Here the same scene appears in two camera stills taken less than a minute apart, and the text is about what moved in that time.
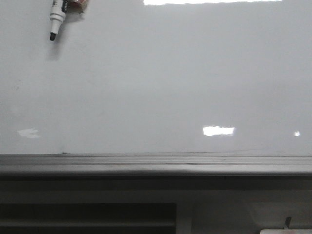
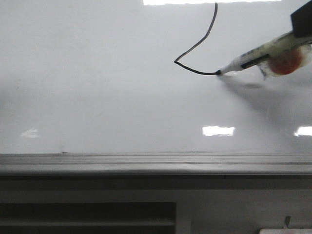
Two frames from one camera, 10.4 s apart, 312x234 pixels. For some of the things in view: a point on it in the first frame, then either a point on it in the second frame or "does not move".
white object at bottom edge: (288, 231) does not move
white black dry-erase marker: (57, 15) to (284, 44)
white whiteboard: (201, 77) does not move
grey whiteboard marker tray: (104, 164) does not move
